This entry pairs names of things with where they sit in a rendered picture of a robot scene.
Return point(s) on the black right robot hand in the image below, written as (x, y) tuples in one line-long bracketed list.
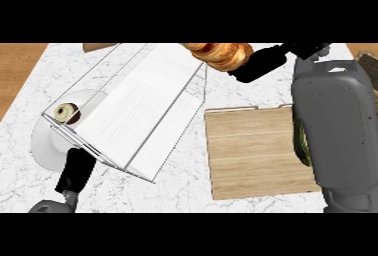
[(260, 65)]

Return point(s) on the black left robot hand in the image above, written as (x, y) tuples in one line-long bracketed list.
[(75, 170)]

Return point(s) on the golden brown croissant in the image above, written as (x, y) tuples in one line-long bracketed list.
[(223, 55)]

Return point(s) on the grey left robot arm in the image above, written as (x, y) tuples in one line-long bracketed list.
[(56, 205)]

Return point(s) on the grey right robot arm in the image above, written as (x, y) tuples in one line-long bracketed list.
[(336, 133)]

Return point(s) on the pale wooden tray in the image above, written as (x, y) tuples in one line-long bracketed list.
[(258, 153)]

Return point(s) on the white round plate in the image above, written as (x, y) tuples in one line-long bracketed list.
[(44, 150)]

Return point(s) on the brown cream-topped donut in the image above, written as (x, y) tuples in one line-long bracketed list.
[(65, 112)]

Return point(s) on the dark brown rough object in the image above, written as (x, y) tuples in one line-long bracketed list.
[(369, 68)]

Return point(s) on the green vegetable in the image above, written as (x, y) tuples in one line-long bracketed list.
[(301, 145)]

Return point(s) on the brown wooden board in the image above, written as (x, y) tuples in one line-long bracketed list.
[(97, 46)]

